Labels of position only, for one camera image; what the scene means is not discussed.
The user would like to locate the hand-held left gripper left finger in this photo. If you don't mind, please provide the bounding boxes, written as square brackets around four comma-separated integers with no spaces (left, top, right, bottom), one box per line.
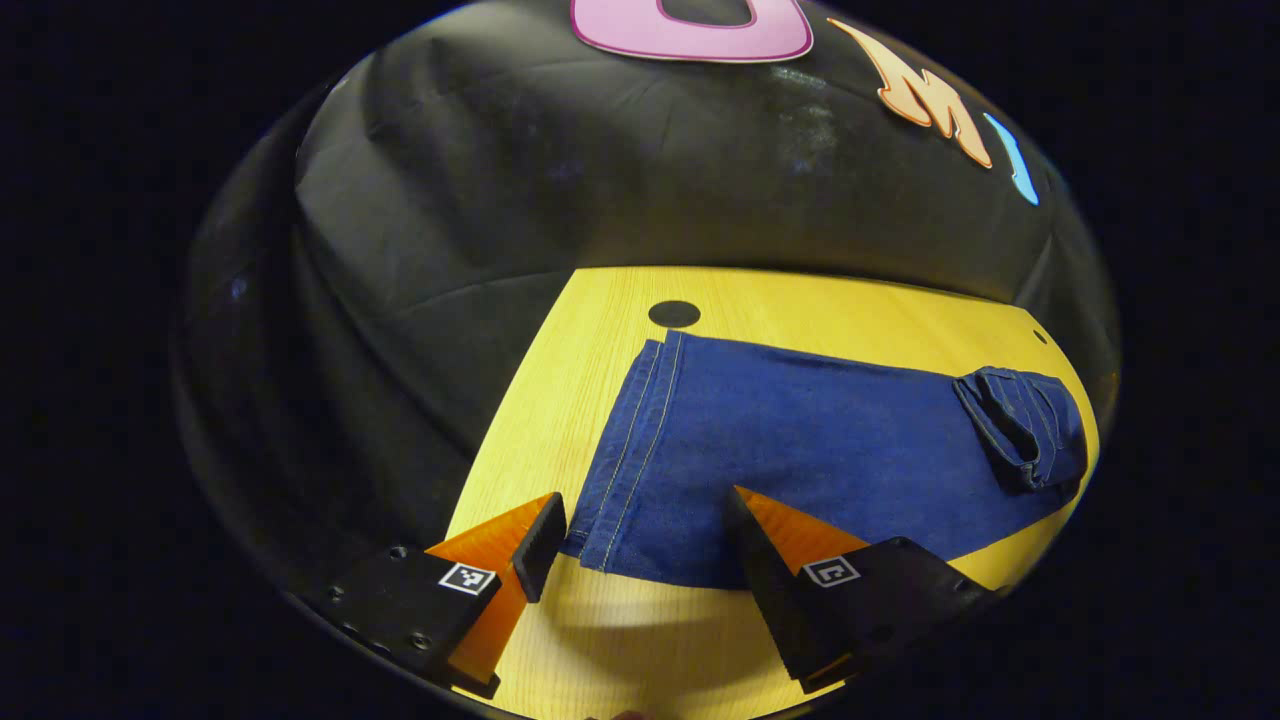
[323,491,569,701]

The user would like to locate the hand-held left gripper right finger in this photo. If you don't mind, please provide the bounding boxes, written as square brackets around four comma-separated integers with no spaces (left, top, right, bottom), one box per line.
[723,485,1003,695]

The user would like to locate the blue denim jeans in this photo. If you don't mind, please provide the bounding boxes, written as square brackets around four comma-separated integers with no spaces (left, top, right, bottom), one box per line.
[560,330,1091,591]

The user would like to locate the black backdrop cloth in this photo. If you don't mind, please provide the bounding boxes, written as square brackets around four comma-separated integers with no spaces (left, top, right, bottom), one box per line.
[172,0,1123,621]

